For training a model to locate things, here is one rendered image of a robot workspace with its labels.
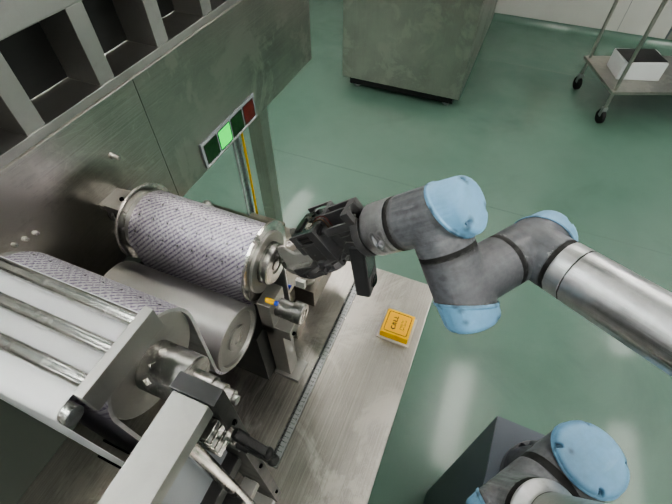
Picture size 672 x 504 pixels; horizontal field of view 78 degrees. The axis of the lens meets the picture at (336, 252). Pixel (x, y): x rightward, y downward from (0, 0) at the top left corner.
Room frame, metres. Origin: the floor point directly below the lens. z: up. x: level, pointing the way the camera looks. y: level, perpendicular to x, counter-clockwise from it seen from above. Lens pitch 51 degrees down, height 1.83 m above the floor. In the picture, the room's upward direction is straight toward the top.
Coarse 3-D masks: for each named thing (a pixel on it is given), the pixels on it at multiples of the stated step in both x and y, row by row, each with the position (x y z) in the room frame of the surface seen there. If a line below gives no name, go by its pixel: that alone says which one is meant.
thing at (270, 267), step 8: (272, 248) 0.44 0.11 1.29; (264, 256) 0.43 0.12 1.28; (272, 256) 0.43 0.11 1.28; (280, 256) 0.45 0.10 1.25; (264, 264) 0.42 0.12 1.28; (272, 264) 0.43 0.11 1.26; (280, 264) 0.45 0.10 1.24; (264, 272) 0.41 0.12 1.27; (272, 272) 0.43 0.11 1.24; (280, 272) 0.44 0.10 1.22; (264, 280) 0.40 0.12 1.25; (272, 280) 0.42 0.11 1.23
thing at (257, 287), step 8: (136, 200) 0.54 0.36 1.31; (128, 216) 0.51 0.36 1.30; (128, 224) 0.50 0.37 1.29; (272, 232) 0.47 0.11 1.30; (280, 232) 0.49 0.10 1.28; (128, 240) 0.49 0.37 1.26; (264, 240) 0.44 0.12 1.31; (272, 240) 0.46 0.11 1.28; (280, 240) 0.49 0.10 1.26; (264, 248) 0.44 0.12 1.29; (256, 256) 0.42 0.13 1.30; (256, 264) 0.41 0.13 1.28; (256, 272) 0.41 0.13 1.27; (256, 280) 0.40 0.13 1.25; (256, 288) 0.40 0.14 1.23; (264, 288) 0.42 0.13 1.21
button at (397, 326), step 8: (392, 312) 0.54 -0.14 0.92; (400, 312) 0.54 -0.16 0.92; (384, 320) 0.51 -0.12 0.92; (392, 320) 0.51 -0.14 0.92; (400, 320) 0.51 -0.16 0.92; (408, 320) 0.51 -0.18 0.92; (384, 328) 0.49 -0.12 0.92; (392, 328) 0.49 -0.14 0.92; (400, 328) 0.49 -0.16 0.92; (408, 328) 0.49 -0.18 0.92; (384, 336) 0.48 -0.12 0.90; (392, 336) 0.47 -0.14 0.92; (400, 336) 0.47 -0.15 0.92; (408, 336) 0.47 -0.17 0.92
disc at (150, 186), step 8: (144, 184) 0.57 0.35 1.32; (152, 184) 0.58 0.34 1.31; (160, 184) 0.60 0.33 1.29; (136, 192) 0.55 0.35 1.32; (144, 192) 0.56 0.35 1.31; (168, 192) 0.61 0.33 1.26; (128, 200) 0.53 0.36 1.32; (120, 208) 0.51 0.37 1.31; (128, 208) 0.52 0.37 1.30; (120, 216) 0.50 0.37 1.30; (120, 224) 0.49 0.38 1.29; (120, 232) 0.49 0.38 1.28; (120, 240) 0.48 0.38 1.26; (120, 248) 0.47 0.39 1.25; (128, 248) 0.49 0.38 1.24; (136, 256) 0.49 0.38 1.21
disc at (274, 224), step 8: (272, 224) 0.48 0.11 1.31; (280, 224) 0.50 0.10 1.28; (264, 232) 0.46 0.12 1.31; (256, 240) 0.43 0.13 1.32; (256, 248) 0.43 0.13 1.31; (248, 256) 0.41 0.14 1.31; (248, 264) 0.40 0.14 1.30; (248, 272) 0.40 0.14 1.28; (248, 280) 0.39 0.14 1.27; (248, 288) 0.39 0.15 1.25; (248, 296) 0.38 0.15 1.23; (256, 296) 0.40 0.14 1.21
